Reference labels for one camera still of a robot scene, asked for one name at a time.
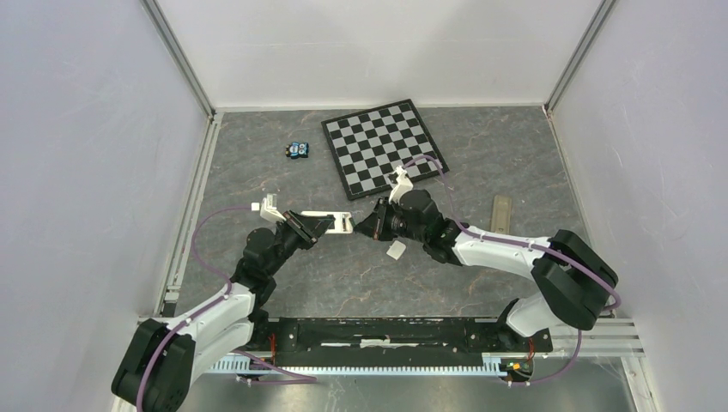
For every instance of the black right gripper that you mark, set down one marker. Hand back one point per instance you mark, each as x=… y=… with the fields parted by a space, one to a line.
x=373 y=226

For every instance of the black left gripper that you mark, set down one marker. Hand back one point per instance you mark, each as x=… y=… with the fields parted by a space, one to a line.
x=308 y=229

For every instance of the white remote control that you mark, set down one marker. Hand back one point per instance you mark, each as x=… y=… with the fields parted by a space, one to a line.
x=341 y=222

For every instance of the white battery cover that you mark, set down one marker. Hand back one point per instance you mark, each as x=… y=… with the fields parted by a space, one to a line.
x=396 y=249

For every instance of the beige remote control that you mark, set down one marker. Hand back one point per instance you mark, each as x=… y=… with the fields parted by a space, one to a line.
x=501 y=214

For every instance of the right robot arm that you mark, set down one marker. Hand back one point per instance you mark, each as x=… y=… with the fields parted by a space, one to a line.
x=574 y=284

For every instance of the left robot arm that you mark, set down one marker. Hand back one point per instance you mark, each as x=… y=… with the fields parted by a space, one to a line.
x=167 y=355

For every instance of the small blue owl toy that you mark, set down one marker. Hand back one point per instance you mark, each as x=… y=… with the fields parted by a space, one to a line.
x=297 y=150

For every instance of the black white checkerboard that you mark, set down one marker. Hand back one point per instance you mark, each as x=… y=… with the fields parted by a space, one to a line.
x=368 y=145

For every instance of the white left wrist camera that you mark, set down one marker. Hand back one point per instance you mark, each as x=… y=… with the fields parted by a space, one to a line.
x=267 y=209

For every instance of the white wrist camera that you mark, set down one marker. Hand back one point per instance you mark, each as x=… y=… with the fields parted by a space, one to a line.
x=400 y=184
x=267 y=209

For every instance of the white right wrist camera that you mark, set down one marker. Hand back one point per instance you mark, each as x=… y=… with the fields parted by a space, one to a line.
x=400 y=184

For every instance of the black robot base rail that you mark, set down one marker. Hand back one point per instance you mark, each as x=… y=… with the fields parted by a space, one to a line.
x=390 y=342

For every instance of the white cable duct strip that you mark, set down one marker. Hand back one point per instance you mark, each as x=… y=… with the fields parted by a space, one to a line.
x=487 y=366

